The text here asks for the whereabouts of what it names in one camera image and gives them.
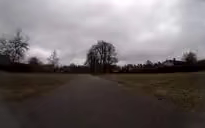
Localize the dark clump of trees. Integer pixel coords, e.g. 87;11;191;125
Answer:
84;40;119;74

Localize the grey asphalt road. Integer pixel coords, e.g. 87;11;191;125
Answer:
0;73;205;128

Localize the small bare tree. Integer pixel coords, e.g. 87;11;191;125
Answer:
45;49;60;67
0;29;30;65

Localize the dark hedge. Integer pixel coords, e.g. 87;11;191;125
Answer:
0;61;91;74
110;59;205;74

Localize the pale building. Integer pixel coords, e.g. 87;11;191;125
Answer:
161;57;186;67

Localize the grass field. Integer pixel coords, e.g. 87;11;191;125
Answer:
0;69;78;104
97;70;205;114

